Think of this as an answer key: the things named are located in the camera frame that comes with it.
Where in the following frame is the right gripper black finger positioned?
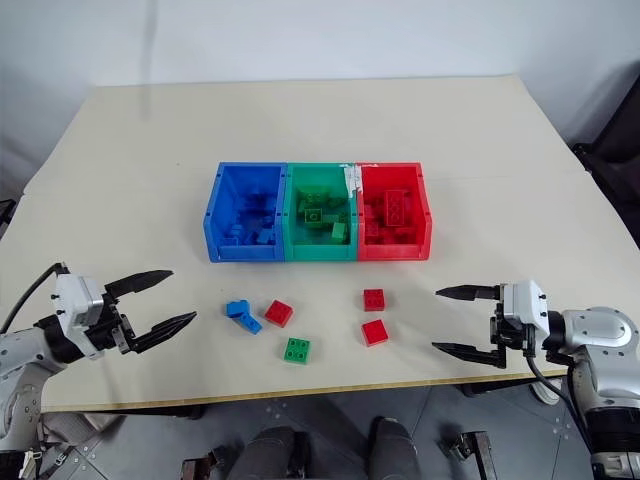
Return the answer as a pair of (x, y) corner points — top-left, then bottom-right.
(434, 283), (502, 303)
(430, 341), (507, 370)

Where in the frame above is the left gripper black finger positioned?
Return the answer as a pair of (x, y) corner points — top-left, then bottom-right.
(129, 310), (199, 356)
(103, 269), (175, 302)

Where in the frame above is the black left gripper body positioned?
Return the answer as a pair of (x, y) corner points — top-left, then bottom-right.
(85, 292), (139, 357)

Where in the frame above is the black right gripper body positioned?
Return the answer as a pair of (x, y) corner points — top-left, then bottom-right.
(489, 299), (540, 357)

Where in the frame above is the white round caster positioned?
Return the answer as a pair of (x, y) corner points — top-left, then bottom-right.
(529, 378), (565, 407)

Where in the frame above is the blue toy brick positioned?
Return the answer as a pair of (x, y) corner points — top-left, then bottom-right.
(225, 298), (254, 320)
(236, 314), (264, 336)

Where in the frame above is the red plastic storage bin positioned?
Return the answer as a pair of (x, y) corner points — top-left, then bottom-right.
(355, 160), (434, 263)

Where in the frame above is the red square toy brick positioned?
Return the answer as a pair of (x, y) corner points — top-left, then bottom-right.
(362, 288), (387, 313)
(263, 299), (297, 329)
(360, 318), (391, 348)

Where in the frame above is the metal floor stand foot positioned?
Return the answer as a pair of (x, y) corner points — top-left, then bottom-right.
(437, 429), (495, 472)
(180, 445), (229, 480)

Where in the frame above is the blue plastic storage bin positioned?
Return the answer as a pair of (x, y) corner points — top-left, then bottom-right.
(201, 160), (290, 264)

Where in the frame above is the dark rounded robot knee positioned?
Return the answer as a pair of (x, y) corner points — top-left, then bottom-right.
(238, 424), (312, 480)
(367, 416), (422, 480)

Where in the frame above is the green square toy brick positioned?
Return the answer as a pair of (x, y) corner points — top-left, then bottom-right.
(281, 336), (314, 365)

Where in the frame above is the dark object beside table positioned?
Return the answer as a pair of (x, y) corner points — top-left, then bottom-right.
(0, 198), (17, 237)

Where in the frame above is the green plastic storage bin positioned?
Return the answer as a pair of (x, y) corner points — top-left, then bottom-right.
(283, 162), (361, 263)

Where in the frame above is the white tape strip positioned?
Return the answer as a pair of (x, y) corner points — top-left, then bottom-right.
(339, 161), (366, 194)

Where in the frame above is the black chair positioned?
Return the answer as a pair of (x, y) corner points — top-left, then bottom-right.
(571, 58), (640, 237)

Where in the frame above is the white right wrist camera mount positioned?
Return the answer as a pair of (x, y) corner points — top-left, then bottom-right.
(500, 279), (552, 347)

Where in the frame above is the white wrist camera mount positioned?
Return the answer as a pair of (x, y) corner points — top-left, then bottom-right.
(52, 272), (107, 359)
(500, 279), (552, 347)

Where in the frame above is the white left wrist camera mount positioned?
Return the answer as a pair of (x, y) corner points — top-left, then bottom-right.
(52, 272), (107, 359)

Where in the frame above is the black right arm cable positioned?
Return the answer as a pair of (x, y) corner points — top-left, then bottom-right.
(524, 347), (599, 444)

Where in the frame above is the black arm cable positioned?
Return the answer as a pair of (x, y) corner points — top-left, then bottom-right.
(0, 261), (69, 335)
(524, 347), (599, 444)

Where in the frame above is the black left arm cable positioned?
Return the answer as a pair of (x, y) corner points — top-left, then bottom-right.
(0, 261), (69, 335)

